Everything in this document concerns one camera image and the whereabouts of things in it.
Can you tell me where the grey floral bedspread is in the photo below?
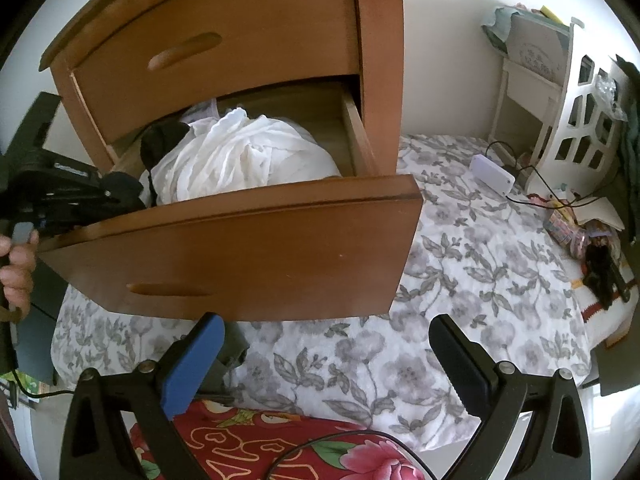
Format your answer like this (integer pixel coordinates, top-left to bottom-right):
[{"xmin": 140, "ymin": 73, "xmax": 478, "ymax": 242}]
[{"xmin": 50, "ymin": 132, "xmax": 593, "ymax": 453}]

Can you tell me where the person's left hand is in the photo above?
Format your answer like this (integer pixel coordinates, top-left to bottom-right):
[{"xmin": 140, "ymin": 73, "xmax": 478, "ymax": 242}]
[{"xmin": 0, "ymin": 231, "xmax": 40, "ymax": 320}]

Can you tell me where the white lace cloth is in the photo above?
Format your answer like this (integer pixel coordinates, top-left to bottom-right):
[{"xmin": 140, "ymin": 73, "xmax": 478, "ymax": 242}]
[{"xmin": 147, "ymin": 109, "xmax": 343, "ymax": 206}]

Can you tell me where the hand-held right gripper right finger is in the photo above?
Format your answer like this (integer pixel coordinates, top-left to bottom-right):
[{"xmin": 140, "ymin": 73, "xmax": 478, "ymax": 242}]
[{"xmin": 429, "ymin": 313, "xmax": 593, "ymax": 480}]

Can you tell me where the white cutout headboard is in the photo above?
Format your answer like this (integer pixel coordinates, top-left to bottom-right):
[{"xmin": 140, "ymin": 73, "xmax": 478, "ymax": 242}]
[{"xmin": 525, "ymin": 17, "xmax": 628, "ymax": 198}]

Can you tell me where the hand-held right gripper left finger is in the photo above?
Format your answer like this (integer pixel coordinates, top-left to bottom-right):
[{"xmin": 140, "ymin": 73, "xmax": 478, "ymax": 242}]
[{"xmin": 59, "ymin": 311, "xmax": 226, "ymax": 480}]

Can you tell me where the cream paper booklet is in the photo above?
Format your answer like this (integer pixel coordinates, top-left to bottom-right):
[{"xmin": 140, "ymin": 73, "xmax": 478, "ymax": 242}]
[{"xmin": 575, "ymin": 196, "xmax": 626, "ymax": 231}]

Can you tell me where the red floral quilt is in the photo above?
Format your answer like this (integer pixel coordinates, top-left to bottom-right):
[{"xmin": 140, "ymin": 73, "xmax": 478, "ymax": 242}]
[{"xmin": 127, "ymin": 400, "xmax": 431, "ymax": 480}]

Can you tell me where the crumpled clear plastic wrap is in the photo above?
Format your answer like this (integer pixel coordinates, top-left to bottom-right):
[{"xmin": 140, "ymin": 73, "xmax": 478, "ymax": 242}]
[{"xmin": 595, "ymin": 67, "xmax": 630, "ymax": 122}]

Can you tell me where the dark green hanging cloth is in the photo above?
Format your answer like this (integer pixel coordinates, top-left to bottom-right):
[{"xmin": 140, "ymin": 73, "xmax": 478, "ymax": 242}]
[{"xmin": 615, "ymin": 55, "xmax": 640, "ymax": 241}]

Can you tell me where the white power bank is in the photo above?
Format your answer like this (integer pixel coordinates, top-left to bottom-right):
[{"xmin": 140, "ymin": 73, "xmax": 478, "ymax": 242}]
[{"xmin": 470, "ymin": 154, "xmax": 516, "ymax": 193}]

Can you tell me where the white bedside shelf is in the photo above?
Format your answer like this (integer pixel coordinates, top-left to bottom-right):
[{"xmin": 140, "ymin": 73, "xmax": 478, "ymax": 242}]
[{"xmin": 487, "ymin": 55, "xmax": 561, "ymax": 161}]

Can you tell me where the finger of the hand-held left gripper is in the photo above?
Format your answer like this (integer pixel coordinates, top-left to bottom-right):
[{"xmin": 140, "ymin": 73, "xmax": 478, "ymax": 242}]
[{"xmin": 45, "ymin": 187, "xmax": 132, "ymax": 237}]

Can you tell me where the teal cloth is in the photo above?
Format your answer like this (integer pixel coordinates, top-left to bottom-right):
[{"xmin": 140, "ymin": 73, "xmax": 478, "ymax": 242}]
[{"xmin": 482, "ymin": 5, "xmax": 517, "ymax": 53}]

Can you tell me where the black plastic gadget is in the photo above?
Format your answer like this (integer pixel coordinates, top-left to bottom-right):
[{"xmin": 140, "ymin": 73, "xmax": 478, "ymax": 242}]
[{"xmin": 582, "ymin": 237, "xmax": 632, "ymax": 311}]

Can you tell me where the grey printed box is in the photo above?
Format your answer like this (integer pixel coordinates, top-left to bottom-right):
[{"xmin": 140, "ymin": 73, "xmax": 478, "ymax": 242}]
[{"xmin": 507, "ymin": 10, "xmax": 576, "ymax": 86}]

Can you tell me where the green printed box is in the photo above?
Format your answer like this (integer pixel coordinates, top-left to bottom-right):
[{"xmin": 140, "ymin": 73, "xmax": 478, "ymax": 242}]
[{"xmin": 0, "ymin": 370, "xmax": 51, "ymax": 403}]

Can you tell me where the grey-green garment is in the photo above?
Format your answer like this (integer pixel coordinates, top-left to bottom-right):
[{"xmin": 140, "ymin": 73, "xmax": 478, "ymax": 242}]
[{"xmin": 197, "ymin": 322, "xmax": 249, "ymax": 401}]

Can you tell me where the black garment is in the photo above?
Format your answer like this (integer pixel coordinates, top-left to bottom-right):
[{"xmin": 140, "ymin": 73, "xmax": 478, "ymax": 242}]
[{"xmin": 102, "ymin": 119, "xmax": 192, "ymax": 211}]

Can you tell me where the white knitted cloth red stripe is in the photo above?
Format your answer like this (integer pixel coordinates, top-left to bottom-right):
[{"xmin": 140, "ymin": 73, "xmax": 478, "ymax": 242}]
[{"xmin": 570, "ymin": 260, "xmax": 638, "ymax": 348}]

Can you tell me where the wooden drawer with shallow front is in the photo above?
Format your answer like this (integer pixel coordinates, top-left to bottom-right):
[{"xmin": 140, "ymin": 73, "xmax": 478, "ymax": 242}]
[{"xmin": 70, "ymin": 0, "xmax": 363, "ymax": 143}]

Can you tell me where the wooden drawer with deep front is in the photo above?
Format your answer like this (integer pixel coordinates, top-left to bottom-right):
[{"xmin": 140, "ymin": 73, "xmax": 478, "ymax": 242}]
[{"xmin": 37, "ymin": 75, "xmax": 426, "ymax": 323}]

